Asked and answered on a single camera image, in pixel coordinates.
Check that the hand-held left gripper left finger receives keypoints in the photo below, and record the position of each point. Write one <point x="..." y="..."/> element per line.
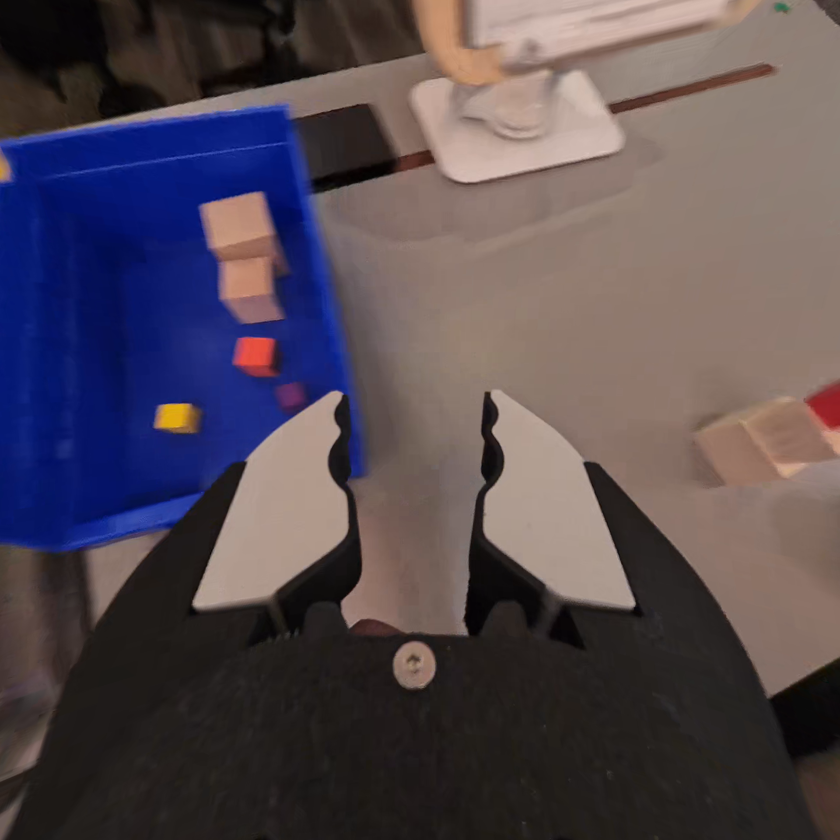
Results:
<point x="278" y="525"/>

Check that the red wooden cube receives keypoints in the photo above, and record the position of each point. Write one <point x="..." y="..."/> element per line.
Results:
<point x="256" y="355"/>
<point x="824" y="404"/>

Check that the white folding stand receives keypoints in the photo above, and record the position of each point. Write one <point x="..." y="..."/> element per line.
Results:
<point x="525" y="138"/>

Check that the yellow wooden cube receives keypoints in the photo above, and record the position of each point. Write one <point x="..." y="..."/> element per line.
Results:
<point x="177" y="418"/>

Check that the medium wooden cube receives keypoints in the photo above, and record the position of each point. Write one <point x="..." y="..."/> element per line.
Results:
<point x="250" y="292"/>
<point x="761" y="440"/>

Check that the large wooden cube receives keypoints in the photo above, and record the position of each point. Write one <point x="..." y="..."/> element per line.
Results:
<point x="239" y="223"/>

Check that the blue plastic bin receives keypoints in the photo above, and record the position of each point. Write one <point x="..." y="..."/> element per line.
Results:
<point x="79" y="328"/>

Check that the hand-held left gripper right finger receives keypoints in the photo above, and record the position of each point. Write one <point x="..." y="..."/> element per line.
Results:
<point x="555" y="525"/>

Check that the purple wooden cube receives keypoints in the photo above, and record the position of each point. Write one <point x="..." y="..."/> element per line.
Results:
<point x="290" y="394"/>

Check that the yellow plastic bin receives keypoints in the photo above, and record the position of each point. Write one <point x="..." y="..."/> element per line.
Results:
<point x="4" y="167"/>

